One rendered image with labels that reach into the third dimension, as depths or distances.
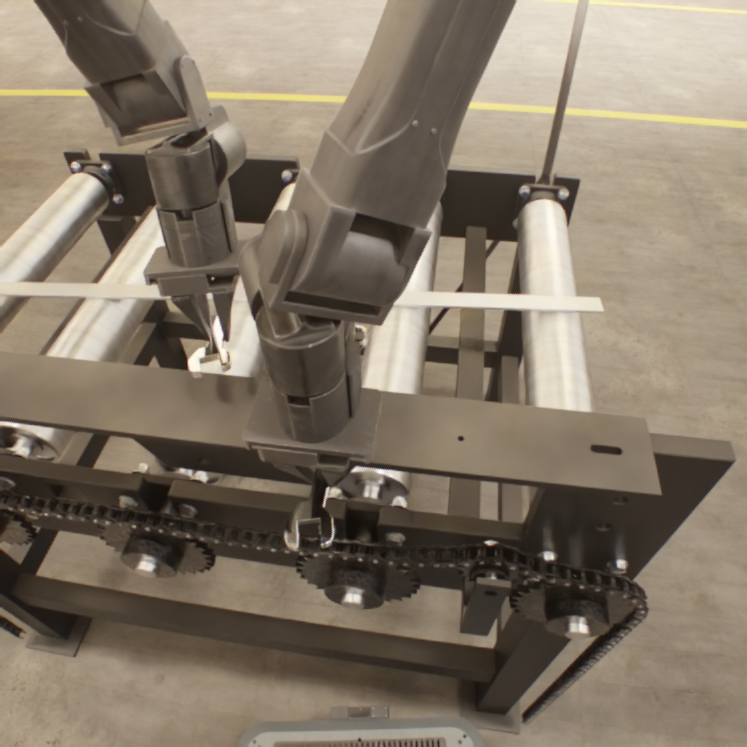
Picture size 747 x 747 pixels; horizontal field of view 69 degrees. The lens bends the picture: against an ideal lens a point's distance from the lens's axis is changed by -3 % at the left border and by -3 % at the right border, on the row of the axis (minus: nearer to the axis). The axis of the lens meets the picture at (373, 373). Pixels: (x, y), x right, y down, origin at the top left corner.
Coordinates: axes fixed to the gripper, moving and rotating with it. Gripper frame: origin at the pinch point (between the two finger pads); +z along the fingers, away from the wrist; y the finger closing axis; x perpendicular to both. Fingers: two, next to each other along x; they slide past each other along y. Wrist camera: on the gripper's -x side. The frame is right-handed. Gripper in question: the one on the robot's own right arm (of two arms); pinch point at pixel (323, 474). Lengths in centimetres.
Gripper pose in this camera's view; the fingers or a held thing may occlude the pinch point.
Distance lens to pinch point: 52.2
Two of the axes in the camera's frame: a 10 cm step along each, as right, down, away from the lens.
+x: -1.5, 7.4, -6.6
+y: -9.9, -1.0, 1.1
